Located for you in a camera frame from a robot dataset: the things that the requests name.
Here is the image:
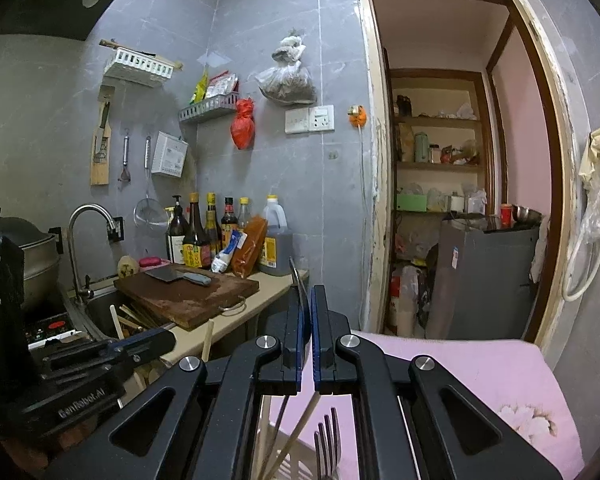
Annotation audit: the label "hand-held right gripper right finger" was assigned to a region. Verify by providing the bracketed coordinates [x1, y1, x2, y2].
[311, 284, 561, 480]

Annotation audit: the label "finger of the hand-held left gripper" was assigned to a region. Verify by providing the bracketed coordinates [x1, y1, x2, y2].
[40, 329, 177, 367]
[44, 359, 132, 389]

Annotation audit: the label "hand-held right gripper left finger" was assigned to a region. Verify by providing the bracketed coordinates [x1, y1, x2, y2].
[42, 285, 304, 480]

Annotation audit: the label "gold spoon black handle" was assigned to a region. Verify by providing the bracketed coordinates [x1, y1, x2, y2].
[269, 394, 291, 461]

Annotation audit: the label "person's left hand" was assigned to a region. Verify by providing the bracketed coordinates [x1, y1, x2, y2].
[0, 417, 98, 478]

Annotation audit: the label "bundle of brown chopsticks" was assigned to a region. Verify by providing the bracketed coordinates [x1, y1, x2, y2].
[109, 302, 158, 336]

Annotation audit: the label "steel steamer pot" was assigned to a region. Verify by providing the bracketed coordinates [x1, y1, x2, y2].
[0, 207, 61, 313]

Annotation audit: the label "steel sink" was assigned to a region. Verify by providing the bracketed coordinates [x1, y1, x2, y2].
[62, 280, 178, 343]

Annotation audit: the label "beige kitchen counter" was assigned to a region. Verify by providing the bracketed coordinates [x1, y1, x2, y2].
[157, 267, 311, 367]

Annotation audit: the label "wooden cutting board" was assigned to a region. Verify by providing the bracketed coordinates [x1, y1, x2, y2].
[113, 266, 261, 332]

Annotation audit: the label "steel faucet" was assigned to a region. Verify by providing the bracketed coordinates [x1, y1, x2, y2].
[67, 203, 118, 306]

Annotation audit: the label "dark pump bottle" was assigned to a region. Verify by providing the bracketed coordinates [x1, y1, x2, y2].
[165, 195, 190, 265]

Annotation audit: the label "white red plastic bag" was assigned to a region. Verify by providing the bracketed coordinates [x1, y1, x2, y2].
[390, 265, 428, 336]

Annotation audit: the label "blue white packet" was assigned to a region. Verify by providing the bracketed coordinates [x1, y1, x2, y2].
[211, 231, 245, 273]

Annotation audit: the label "large oil jug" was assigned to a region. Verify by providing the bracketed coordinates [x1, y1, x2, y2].
[257, 195, 294, 277]

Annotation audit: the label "steel mesh strainer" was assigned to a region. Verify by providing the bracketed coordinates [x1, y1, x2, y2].
[132, 135, 168, 226]

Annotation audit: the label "pink tablecloth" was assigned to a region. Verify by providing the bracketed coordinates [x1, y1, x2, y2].
[267, 332, 586, 480]

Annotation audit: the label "red-label sauce bottle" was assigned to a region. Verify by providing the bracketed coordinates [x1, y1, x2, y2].
[221, 196, 239, 251]

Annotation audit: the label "translucent plastic bag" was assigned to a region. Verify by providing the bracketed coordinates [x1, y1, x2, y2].
[395, 220, 438, 263]

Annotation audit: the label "grey refrigerator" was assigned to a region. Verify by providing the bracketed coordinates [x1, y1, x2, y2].
[425, 215, 541, 341]

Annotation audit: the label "green box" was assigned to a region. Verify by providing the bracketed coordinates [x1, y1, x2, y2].
[396, 194, 428, 212]

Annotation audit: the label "steel peeler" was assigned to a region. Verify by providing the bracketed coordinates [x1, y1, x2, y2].
[118, 130, 133, 182]

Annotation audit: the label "hanging wooden board with knife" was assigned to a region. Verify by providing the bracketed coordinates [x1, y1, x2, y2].
[90, 85, 116, 187]

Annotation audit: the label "yellowish snack bag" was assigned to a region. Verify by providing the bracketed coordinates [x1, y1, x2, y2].
[399, 124, 415, 162]

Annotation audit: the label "colourful snack packets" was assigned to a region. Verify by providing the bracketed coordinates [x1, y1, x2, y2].
[441, 142, 481, 166]

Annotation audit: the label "steel bowl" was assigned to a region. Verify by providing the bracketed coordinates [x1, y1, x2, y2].
[511, 205, 543, 226]

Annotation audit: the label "yellow green packet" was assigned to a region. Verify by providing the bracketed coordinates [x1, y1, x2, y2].
[192, 70, 210, 106]

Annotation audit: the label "red seasoning packets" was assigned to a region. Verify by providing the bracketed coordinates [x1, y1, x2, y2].
[205, 72, 239, 101]

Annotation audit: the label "wooden shelf unit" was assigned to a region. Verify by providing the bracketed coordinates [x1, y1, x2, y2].
[387, 67, 496, 216]

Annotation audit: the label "clear bag of dried goods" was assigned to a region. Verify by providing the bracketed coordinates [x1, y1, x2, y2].
[255, 30, 318, 107]

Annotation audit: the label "wooden stick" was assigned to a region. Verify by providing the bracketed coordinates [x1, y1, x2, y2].
[98, 38, 184, 70]

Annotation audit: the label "black range hood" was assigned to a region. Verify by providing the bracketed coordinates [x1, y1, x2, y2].
[0, 0, 221, 56]

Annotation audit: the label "clear plastic bag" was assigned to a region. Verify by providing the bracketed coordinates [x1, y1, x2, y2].
[580, 180, 600, 246]

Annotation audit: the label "cleaver with grey handle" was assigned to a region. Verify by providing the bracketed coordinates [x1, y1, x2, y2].
[144, 267, 213, 287]

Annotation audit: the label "white cable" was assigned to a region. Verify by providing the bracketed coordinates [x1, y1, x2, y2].
[358, 125, 373, 333]

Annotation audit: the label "worn cream door frame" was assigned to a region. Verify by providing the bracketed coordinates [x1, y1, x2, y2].
[355, 0, 588, 356]

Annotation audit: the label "white light switch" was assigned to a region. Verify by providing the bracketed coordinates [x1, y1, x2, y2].
[285, 108, 311, 135]

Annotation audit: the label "grey wall rack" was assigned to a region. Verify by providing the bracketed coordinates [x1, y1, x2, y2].
[178, 92, 241, 124]

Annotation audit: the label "white wall socket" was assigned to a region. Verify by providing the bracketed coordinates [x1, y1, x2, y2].
[308, 104, 335, 132]

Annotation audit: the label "white wall basket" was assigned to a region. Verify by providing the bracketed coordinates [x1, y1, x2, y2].
[103, 47, 175, 87]

